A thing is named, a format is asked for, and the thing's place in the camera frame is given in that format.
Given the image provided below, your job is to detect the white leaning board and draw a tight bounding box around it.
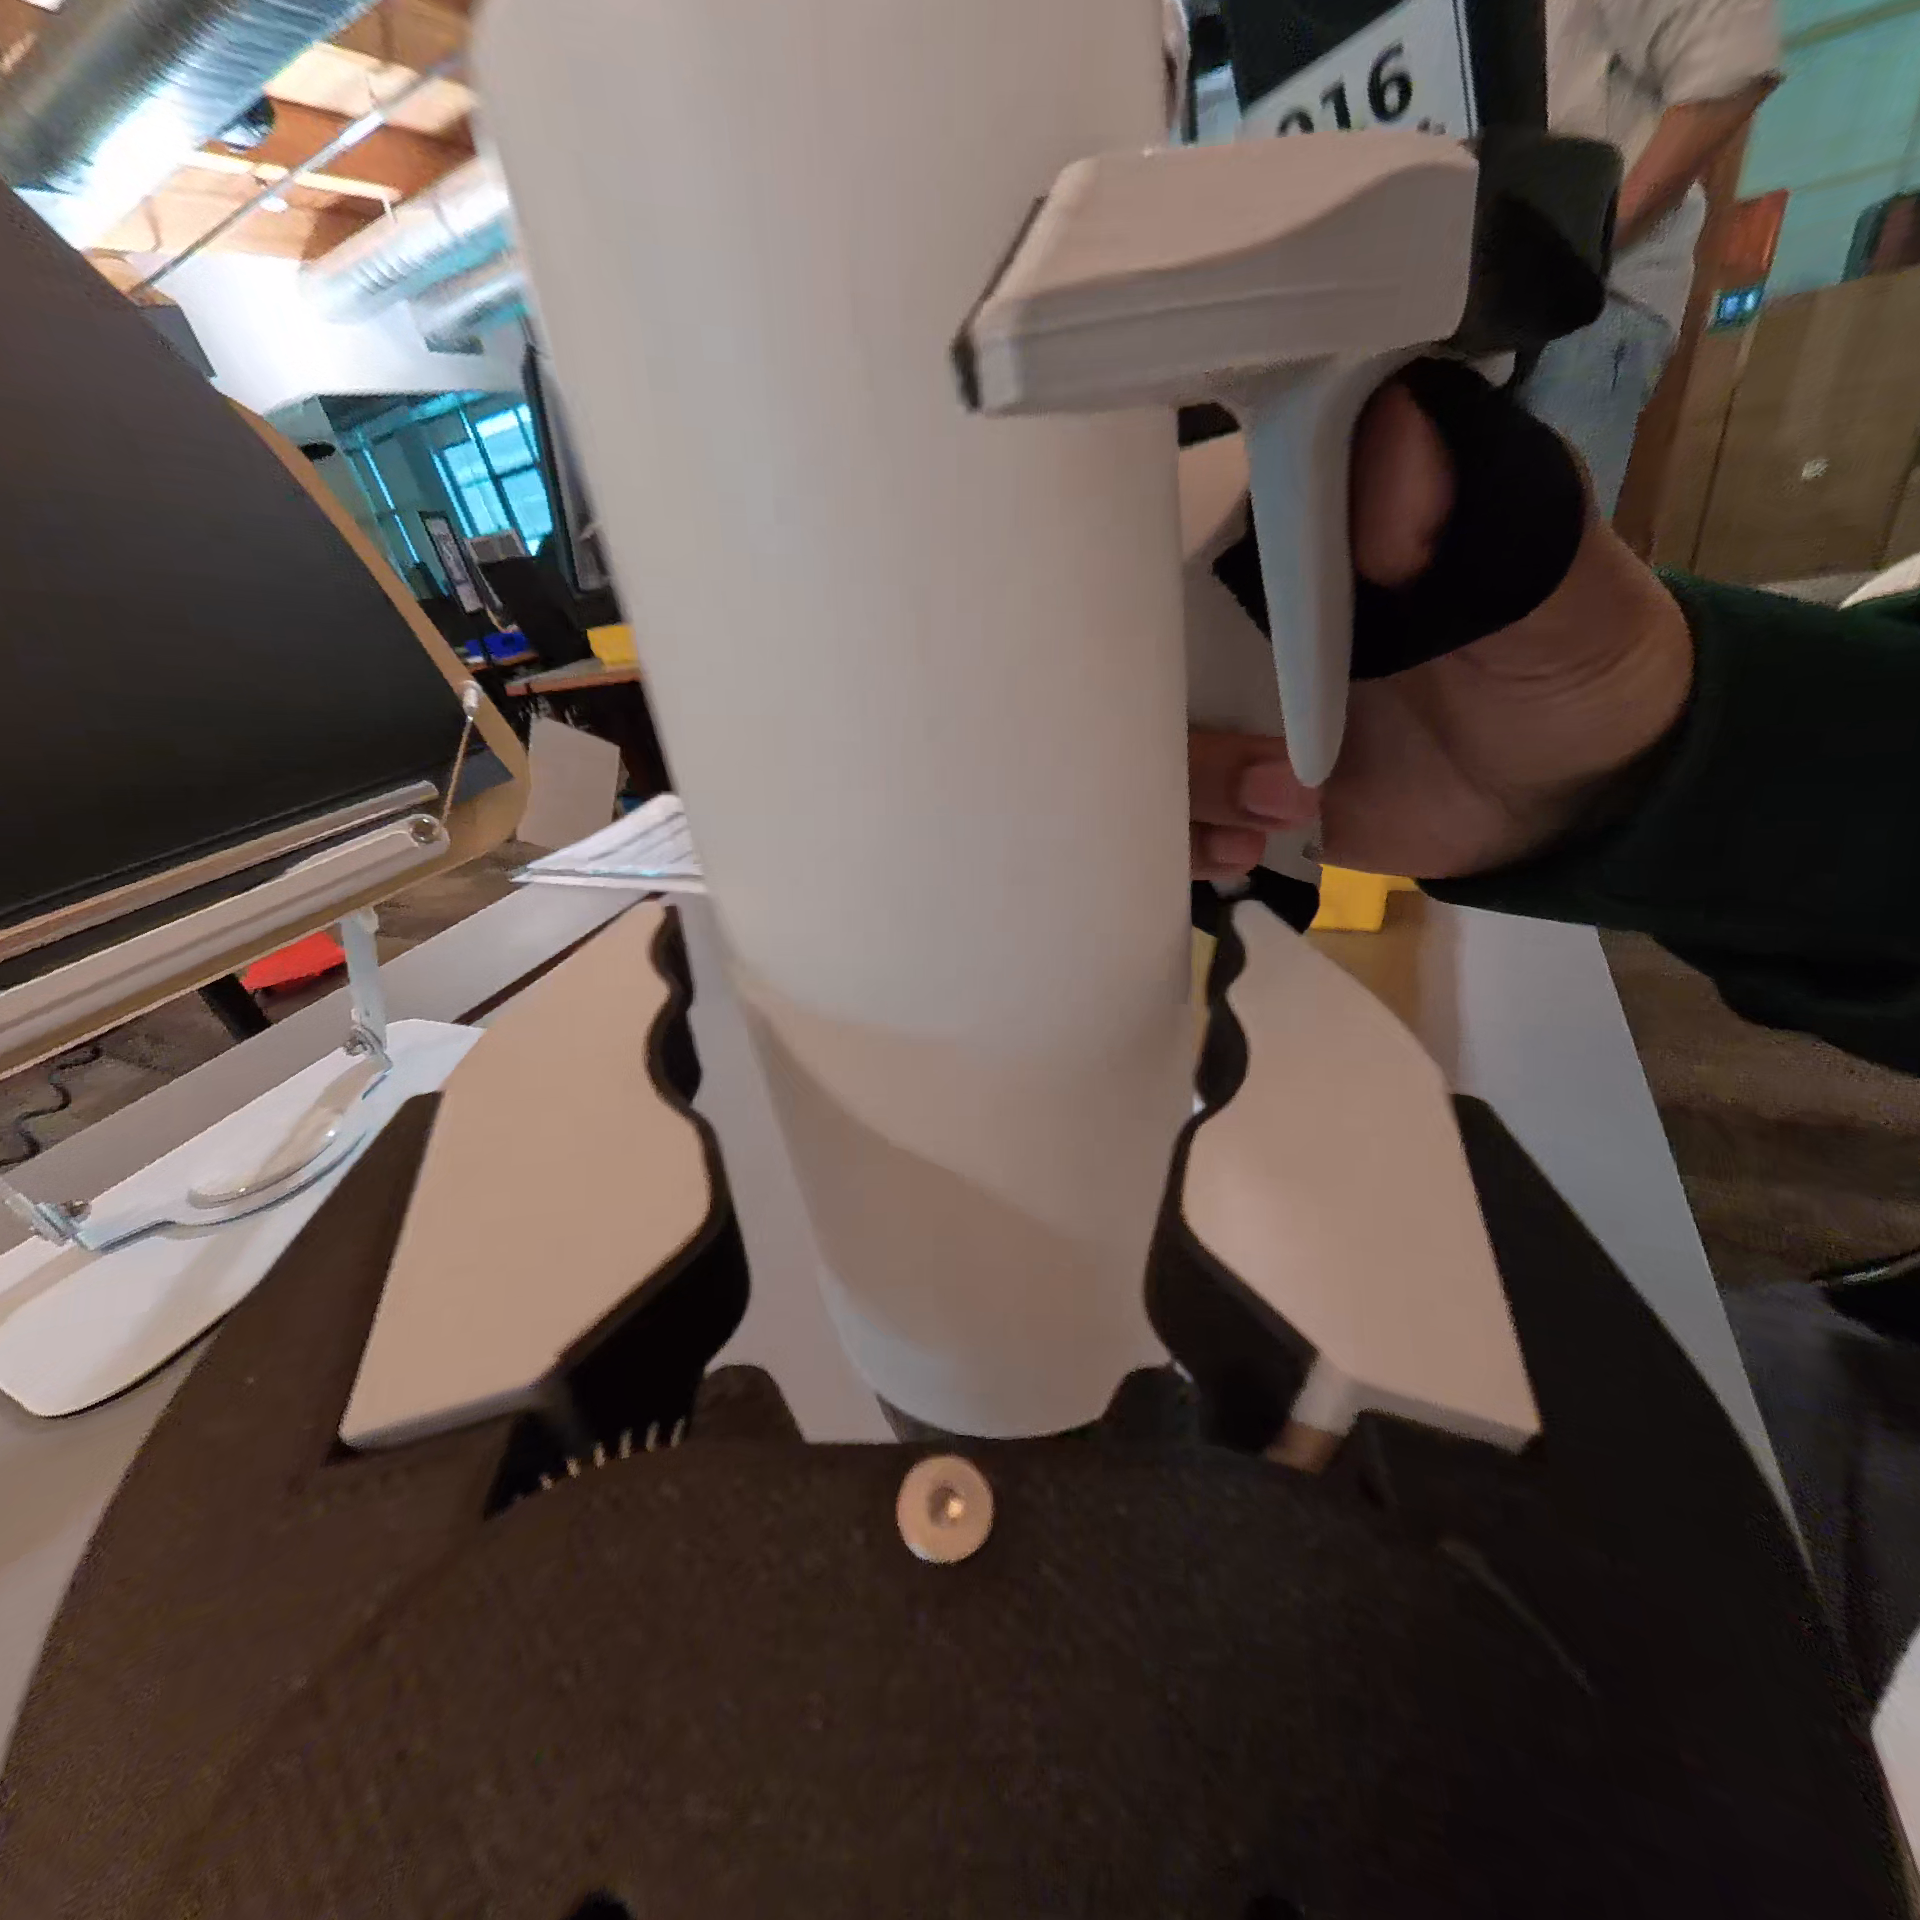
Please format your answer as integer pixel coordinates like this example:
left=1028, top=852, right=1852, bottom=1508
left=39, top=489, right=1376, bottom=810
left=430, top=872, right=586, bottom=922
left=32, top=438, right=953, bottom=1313
left=518, top=717, right=624, bottom=849

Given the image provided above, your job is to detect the printed paper sheet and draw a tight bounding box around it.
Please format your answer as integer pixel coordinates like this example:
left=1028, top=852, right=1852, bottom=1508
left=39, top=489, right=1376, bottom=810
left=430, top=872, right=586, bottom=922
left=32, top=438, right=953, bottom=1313
left=511, top=796, right=707, bottom=897

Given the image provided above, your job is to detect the person's right hand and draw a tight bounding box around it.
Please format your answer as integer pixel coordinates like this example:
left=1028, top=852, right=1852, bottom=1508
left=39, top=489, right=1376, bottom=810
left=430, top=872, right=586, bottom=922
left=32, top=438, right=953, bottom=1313
left=1190, top=386, right=1702, bottom=888

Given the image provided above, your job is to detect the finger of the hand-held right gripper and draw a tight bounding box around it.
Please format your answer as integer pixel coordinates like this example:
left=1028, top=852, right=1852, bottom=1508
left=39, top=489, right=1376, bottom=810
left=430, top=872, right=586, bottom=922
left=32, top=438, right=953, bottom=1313
left=948, top=134, right=1482, bottom=417

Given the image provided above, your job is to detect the brown cardboard box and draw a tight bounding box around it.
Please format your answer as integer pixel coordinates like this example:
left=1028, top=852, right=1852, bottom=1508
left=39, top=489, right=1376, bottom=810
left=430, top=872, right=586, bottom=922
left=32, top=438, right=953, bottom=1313
left=1697, top=269, right=1920, bottom=587

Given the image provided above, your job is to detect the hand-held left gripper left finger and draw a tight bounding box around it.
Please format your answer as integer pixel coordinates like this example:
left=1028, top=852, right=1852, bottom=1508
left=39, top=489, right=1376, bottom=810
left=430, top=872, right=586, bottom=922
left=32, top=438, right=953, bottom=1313
left=342, top=897, right=748, bottom=1452

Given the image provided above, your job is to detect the black laptop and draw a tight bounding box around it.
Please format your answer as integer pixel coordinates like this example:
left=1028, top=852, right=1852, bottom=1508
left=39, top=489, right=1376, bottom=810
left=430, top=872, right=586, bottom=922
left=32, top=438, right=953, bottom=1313
left=0, top=188, right=505, bottom=939

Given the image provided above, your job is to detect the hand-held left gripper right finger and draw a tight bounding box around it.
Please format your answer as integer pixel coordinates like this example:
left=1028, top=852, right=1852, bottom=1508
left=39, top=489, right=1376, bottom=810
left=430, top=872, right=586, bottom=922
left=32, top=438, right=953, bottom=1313
left=1143, top=897, right=1548, bottom=1467

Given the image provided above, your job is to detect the white water bottle black cap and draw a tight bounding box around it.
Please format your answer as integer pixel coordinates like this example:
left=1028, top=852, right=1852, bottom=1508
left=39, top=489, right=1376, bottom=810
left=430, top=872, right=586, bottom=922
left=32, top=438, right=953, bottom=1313
left=470, top=0, right=1204, bottom=1438

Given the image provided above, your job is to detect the person's right forearm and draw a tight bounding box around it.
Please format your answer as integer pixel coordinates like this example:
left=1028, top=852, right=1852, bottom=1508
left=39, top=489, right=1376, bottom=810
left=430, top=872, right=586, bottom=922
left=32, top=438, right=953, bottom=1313
left=1418, top=566, right=1920, bottom=1075

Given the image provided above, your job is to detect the silver air duct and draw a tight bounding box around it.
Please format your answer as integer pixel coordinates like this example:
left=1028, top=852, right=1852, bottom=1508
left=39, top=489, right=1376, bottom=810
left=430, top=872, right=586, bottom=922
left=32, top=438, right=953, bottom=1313
left=0, top=0, right=377, bottom=190

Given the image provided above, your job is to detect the silver stand with tan board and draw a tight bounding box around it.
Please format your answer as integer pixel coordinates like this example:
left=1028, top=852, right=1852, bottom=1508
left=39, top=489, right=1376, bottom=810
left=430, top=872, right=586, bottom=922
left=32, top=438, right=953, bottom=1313
left=0, top=397, right=536, bottom=1420

